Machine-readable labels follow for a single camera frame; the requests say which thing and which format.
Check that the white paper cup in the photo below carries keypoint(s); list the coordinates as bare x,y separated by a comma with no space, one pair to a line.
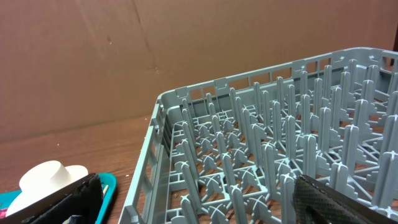
44,179

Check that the wooden chopstick left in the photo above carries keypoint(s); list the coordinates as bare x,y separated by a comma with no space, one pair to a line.
105,189

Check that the grey plastic dish rack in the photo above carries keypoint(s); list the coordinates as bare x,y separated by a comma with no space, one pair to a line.
230,149

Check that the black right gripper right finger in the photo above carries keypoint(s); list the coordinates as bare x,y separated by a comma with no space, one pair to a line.
314,202

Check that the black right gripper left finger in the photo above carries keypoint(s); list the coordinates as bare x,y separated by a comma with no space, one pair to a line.
81,199

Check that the teal plastic tray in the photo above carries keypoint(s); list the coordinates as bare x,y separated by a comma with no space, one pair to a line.
106,179

